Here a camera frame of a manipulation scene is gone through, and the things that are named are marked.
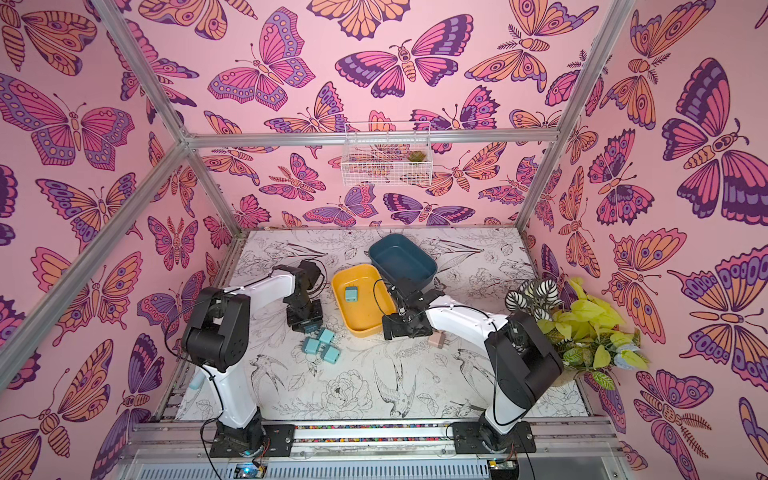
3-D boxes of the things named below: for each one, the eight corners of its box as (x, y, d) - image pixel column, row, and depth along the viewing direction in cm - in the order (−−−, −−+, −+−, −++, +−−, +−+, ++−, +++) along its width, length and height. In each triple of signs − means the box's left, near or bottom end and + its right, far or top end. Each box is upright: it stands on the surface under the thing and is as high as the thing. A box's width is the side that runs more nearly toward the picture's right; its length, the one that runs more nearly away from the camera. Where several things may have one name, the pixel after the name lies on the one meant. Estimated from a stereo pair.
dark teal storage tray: (369, 286, 105) (367, 277, 101) (371, 245, 118) (370, 234, 113) (436, 286, 105) (437, 276, 101) (431, 244, 118) (432, 234, 113)
